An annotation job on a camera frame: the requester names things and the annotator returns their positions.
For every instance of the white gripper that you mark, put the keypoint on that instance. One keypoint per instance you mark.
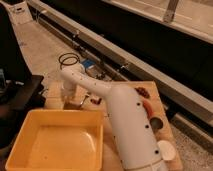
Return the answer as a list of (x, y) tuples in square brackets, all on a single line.
[(68, 89)]

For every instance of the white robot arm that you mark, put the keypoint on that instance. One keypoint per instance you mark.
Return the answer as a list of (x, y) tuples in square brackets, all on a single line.
[(134, 137)]

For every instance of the metal spoon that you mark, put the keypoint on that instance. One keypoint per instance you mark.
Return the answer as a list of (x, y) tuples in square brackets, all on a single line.
[(83, 101)]

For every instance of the small red object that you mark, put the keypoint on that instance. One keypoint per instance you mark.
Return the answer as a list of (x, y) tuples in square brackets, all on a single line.
[(96, 101)]

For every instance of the blue and white box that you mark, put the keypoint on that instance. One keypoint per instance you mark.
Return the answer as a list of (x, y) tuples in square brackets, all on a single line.
[(87, 63)]

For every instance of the black furniture at left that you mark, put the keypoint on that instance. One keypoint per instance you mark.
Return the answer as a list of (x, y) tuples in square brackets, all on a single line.
[(19, 88)]

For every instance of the yellow plastic bin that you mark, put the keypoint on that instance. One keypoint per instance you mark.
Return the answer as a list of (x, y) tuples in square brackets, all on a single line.
[(58, 140)]

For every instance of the dark red beaded item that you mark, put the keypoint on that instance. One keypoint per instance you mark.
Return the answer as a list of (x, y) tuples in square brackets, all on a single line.
[(143, 92)]

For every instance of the red toy food piece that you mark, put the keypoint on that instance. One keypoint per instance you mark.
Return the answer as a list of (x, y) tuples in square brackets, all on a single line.
[(148, 108)]

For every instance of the dark round cup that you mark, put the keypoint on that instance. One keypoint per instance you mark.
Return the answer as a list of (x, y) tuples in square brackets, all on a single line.
[(156, 123)]

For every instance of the metal frame rail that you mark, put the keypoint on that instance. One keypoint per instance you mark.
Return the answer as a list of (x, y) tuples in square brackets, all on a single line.
[(179, 93)]

